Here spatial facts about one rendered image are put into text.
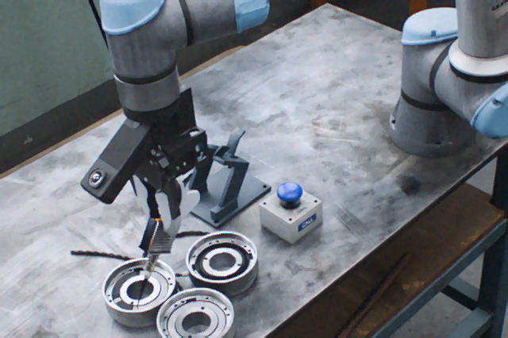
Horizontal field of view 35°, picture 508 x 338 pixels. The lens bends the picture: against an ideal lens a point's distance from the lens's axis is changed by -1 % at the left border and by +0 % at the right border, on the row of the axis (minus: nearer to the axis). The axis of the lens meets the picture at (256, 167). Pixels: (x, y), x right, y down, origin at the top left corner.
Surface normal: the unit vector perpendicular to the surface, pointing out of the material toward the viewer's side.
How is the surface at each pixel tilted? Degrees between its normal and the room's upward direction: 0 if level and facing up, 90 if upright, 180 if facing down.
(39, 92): 90
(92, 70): 90
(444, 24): 7
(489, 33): 95
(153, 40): 90
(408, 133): 73
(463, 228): 0
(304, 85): 0
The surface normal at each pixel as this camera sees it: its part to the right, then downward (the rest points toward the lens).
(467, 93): -0.71, 0.58
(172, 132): 0.72, 0.39
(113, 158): -0.42, -0.43
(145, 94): 0.01, 0.62
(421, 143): -0.39, 0.33
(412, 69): -0.89, 0.36
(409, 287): -0.07, -0.78
